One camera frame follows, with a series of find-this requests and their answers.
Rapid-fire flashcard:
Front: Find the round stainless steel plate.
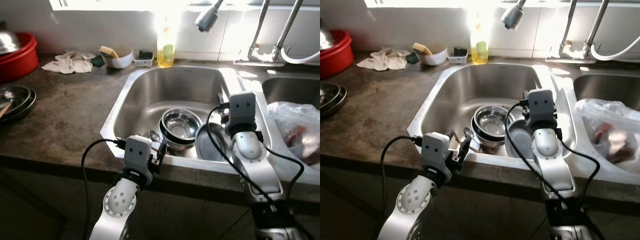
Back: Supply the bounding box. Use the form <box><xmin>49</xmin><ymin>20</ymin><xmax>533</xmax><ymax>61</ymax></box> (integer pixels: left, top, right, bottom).
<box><xmin>504</xmin><ymin>120</ymin><xmax>539</xmax><ymax>160</ymax></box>
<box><xmin>194</xmin><ymin>122</ymin><xmax>234</xmax><ymax>163</ymax></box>

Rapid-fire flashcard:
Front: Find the stainless steel double sink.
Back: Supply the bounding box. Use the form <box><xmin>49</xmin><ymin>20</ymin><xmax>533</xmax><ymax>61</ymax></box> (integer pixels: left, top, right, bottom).
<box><xmin>407</xmin><ymin>62</ymin><xmax>640</xmax><ymax>187</ymax></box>
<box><xmin>99</xmin><ymin>64</ymin><xmax>321</xmax><ymax>187</ymax></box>

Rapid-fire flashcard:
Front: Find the small white scrubber tray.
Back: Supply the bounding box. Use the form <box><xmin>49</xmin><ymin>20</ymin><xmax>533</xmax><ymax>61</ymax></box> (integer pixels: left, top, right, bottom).
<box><xmin>132</xmin><ymin>48</ymin><xmax>155</xmax><ymax>68</ymax></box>
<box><xmin>447</xmin><ymin>46</ymin><xmax>470</xmax><ymax>65</ymax></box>

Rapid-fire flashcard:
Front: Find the white ceramic bowl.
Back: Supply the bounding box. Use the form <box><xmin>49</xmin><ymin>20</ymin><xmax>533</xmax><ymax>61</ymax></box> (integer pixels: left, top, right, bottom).
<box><xmin>103</xmin><ymin>49</ymin><xmax>135</xmax><ymax>70</ymax></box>
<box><xmin>416</xmin><ymin>47</ymin><xmax>449</xmax><ymax>67</ymax></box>

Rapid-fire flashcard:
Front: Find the yellow dish soap bottle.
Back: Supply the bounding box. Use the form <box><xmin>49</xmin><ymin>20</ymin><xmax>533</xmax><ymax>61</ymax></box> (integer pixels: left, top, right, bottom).
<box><xmin>469</xmin><ymin>22</ymin><xmax>490</xmax><ymax>65</ymax></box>
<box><xmin>156</xmin><ymin>24</ymin><xmax>176</xmax><ymax>69</ymax></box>

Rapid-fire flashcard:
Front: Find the white dish cloth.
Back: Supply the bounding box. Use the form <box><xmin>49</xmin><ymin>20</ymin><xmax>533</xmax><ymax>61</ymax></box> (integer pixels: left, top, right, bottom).
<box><xmin>41</xmin><ymin>49</ymin><xmax>97</xmax><ymax>75</ymax></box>
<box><xmin>356</xmin><ymin>47</ymin><xmax>409</xmax><ymax>72</ymax></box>

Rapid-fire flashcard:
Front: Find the wide steel plate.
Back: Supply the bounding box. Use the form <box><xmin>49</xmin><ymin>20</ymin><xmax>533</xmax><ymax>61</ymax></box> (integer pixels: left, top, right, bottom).
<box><xmin>320</xmin><ymin>86</ymin><xmax>349</xmax><ymax>120</ymax></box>
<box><xmin>0</xmin><ymin>88</ymin><xmax>37</xmax><ymax>124</ymax></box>

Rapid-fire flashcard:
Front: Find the clear plastic bag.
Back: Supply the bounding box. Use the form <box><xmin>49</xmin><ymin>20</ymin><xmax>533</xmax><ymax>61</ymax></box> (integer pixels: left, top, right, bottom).
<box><xmin>574</xmin><ymin>98</ymin><xmax>640</xmax><ymax>166</ymax></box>
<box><xmin>267</xmin><ymin>101</ymin><xmax>321</xmax><ymax>166</ymax></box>

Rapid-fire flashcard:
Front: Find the chrome sink faucet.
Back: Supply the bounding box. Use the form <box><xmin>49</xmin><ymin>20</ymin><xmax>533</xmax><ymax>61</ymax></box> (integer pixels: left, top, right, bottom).
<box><xmin>545</xmin><ymin>0</ymin><xmax>616</xmax><ymax>64</ymax></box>
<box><xmin>233</xmin><ymin>0</ymin><xmax>306</xmax><ymax>67</ymax></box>

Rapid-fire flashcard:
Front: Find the grey faucet spray head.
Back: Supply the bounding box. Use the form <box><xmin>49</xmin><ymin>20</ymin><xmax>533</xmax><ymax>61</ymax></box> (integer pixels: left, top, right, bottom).
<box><xmin>194</xmin><ymin>0</ymin><xmax>225</xmax><ymax>34</ymax></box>
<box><xmin>501</xmin><ymin>0</ymin><xmax>527</xmax><ymax>31</ymax></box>

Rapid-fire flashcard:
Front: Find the shallow steel dish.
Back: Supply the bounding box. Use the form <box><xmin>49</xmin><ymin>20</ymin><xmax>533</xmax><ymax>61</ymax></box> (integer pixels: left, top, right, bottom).
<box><xmin>320</xmin><ymin>83</ymin><xmax>343</xmax><ymax>115</ymax></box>
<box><xmin>0</xmin><ymin>85</ymin><xmax>32</xmax><ymax>119</ymax></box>

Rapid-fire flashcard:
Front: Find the round red plastic basin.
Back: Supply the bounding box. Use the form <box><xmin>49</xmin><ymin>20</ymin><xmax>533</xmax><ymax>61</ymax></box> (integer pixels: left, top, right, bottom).
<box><xmin>320</xmin><ymin>28</ymin><xmax>354</xmax><ymax>80</ymax></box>
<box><xmin>0</xmin><ymin>32</ymin><xmax>40</xmax><ymax>84</ymax></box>

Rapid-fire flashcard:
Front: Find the upturned large steel bowl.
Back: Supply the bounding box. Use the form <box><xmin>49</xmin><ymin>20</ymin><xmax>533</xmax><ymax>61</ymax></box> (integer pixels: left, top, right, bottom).
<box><xmin>320</xmin><ymin>27</ymin><xmax>335</xmax><ymax>51</ymax></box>
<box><xmin>0</xmin><ymin>19</ymin><xmax>22</xmax><ymax>56</ymax></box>

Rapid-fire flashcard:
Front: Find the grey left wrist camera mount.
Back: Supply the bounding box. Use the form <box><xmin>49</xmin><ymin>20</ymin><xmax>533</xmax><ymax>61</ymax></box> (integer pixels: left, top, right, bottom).
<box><xmin>421</xmin><ymin>131</ymin><xmax>451</xmax><ymax>169</ymax></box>
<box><xmin>123</xmin><ymin>134</ymin><xmax>154</xmax><ymax>174</ymax></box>

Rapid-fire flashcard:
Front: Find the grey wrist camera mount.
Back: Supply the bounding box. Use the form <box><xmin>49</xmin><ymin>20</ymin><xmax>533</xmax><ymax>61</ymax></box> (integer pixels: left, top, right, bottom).
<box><xmin>123</xmin><ymin>134</ymin><xmax>154</xmax><ymax>174</ymax></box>
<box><xmin>226</xmin><ymin>91</ymin><xmax>259</xmax><ymax>137</ymax></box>
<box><xmin>523</xmin><ymin>88</ymin><xmax>559</xmax><ymax>132</ymax></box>
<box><xmin>421</xmin><ymin>131</ymin><xmax>451</xmax><ymax>169</ymax></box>

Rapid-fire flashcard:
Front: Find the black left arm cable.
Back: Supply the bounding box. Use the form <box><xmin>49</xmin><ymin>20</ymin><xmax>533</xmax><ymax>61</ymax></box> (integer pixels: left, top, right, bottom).
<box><xmin>81</xmin><ymin>138</ymin><xmax>127</xmax><ymax>240</ymax></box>
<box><xmin>380</xmin><ymin>135</ymin><xmax>424</xmax><ymax>240</ymax></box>

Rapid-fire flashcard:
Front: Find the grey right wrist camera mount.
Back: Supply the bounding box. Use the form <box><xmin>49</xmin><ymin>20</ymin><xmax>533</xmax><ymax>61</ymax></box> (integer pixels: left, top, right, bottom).
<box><xmin>523</xmin><ymin>88</ymin><xmax>559</xmax><ymax>132</ymax></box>
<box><xmin>226</xmin><ymin>91</ymin><xmax>259</xmax><ymax>137</ymax></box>

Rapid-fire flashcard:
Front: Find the white faucet hose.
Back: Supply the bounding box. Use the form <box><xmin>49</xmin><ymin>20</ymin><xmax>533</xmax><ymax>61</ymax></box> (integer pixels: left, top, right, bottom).
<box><xmin>590</xmin><ymin>42</ymin><xmax>640</xmax><ymax>62</ymax></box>
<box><xmin>279</xmin><ymin>46</ymin><xmax>321</xmax><ymax>65</ymax></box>

